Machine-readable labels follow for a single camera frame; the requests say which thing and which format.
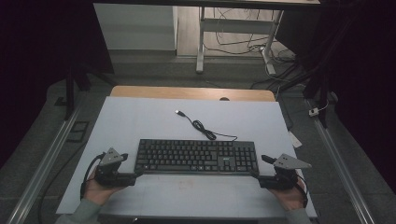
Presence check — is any black floor cable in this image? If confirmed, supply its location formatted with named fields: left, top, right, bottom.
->
left=37, top=141, right=90, bottom=224

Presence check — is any white cabinet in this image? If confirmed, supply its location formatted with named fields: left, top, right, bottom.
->
left=92, top=3, right=178, bottom=52

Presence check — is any black computer keyboard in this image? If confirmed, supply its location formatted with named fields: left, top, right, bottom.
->
left=134, top=138, right=260, bottom=175

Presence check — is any person's right hand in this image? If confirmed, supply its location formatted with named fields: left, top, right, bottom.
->
left=269, top=179, right=308, bottom=212

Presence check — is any black metal stand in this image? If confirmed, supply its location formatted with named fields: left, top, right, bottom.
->
left=303, top=60, right=334, bottom=129
left=64, top=62, right=117, bottom=121

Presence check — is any white-legged desk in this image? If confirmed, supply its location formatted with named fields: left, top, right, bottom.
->
left=92, top=0, right=321, bottom=76

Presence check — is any aluminium rail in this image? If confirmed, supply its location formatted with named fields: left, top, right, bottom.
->
left=6, top=99, right=87, bottom=224
left=306, top=98, right=376, bottom=224

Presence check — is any left hand-held gripper black cable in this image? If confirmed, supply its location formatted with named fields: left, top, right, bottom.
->
left=79, top=152, right=106, bottom=201

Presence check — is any white board sheet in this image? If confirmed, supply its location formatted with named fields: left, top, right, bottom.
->
left=55, top=96, right=318, bottom=218

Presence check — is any hand-held gripper black cable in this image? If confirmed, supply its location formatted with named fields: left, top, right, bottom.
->
left=294, top=175, right=310, bottom=208
left=79, top=152, right=106, bottom=201

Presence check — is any right hand-held gripper black cable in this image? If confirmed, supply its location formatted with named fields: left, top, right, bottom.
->
left=294, top=175, right=310, bottom=208

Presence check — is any black keyboard cable with plug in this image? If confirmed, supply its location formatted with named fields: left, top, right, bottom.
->
left=175, top=109, right=238, bottom=143

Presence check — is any dark curtain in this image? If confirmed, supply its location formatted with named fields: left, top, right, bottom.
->
left=276, top=0, right=396, bottom=194
left=0, top=0, right=115, bottom=171

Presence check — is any person's left hand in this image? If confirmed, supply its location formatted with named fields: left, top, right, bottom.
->
left=83, top=169, right=124, bottom=206

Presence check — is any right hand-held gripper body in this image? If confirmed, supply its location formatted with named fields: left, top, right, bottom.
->
left=257, top=153, right=313, bottom=191

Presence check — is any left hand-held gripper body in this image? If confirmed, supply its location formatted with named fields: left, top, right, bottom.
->
left=94, top=147, right=138, bottom=189

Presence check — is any white paper tag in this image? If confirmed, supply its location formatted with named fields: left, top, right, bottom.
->
left=288, top=130, right=304, bottom=149

